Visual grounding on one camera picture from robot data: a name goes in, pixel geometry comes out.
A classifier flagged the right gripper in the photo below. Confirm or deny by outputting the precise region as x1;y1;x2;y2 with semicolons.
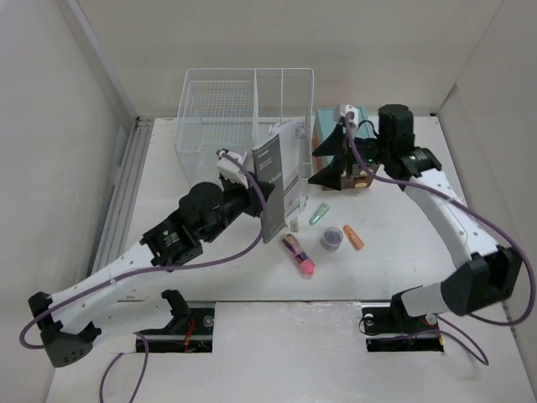
308;123;392;191

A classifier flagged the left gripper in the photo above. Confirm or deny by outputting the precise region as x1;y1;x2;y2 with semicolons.
201;171;273;243

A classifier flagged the teal drawer box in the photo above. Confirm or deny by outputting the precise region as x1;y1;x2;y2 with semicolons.
312;107;378;191

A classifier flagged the grey setup guide booklet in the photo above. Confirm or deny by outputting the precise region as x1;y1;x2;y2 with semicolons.
253;134;285;243

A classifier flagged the pink capped marker tube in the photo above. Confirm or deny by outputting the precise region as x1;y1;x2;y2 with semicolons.
282;234;315;276

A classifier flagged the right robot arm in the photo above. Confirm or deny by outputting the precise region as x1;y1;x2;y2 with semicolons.
308;104;529;335

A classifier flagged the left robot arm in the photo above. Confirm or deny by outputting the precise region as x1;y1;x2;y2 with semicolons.
29;180;274;368

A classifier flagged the brown lower drawer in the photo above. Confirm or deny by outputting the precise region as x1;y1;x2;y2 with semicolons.
337;165;373;191

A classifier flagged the green transparent tape case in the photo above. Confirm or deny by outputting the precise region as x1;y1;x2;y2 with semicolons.
309;203;330;226

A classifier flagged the small white eraser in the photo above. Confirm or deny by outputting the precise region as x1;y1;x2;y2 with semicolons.
290;218;299;233

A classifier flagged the clear paperclip jar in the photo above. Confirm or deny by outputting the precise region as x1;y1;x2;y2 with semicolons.
320;227;343;252

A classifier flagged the orange transparent case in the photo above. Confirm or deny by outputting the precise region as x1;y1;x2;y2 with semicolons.
343;225;365;250

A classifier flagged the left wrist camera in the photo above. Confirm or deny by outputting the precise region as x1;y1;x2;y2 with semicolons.
216;149;248;188

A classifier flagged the white wire mesh organizer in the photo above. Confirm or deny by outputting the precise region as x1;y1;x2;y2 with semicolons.
175;68;315;185

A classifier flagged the aluminium rail frame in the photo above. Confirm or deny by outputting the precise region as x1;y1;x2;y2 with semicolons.
85;117;154;277

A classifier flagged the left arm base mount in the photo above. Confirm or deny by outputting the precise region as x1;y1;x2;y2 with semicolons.
141;302;216;353

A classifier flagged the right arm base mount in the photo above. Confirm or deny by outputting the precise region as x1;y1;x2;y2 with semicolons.
358;304;444;353

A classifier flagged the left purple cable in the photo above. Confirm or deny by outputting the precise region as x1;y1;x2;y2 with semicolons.
19;149;274;403

